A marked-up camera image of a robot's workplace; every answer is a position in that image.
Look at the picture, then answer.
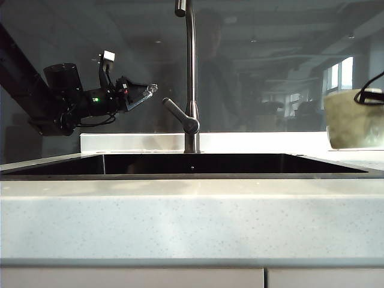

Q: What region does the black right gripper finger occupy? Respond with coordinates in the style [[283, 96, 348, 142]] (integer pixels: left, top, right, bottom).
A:
[[353, 71, 384, 105]]

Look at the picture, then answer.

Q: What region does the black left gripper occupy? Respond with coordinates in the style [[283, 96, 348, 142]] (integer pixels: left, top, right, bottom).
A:
[[83, 76, 159, 117]]

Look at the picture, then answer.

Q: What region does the cream dimpled ceramic mug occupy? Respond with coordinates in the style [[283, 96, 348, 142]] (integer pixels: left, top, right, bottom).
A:
[[323, 87, 384, 150]]

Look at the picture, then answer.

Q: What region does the steel faucet lever handle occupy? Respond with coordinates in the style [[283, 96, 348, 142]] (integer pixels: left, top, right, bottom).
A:
[[161, 97, 201, 135]]

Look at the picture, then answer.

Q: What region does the stainless steel faucet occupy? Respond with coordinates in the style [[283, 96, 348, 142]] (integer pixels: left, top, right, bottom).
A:
[[174, 0, 202, 154]]

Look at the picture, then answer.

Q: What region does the dark stainless steel sink basin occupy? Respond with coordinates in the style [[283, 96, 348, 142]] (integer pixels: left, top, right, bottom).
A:
[[0, 152, 384, 181]]

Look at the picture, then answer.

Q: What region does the narrow white cabinet door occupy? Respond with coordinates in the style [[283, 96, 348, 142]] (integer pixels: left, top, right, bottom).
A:
[[266, 268, 384, 288]]

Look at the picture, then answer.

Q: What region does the wide white cabinet door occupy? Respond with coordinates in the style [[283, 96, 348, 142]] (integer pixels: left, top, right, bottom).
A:
[[0, 267, 265, 288]]

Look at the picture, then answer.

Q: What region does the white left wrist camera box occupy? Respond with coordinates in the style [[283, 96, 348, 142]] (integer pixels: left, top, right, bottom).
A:
[[98, 50, 117, 79]]

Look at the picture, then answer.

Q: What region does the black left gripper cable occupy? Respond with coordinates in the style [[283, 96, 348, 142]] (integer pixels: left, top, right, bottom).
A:
[[77, 112, 117, 126]]

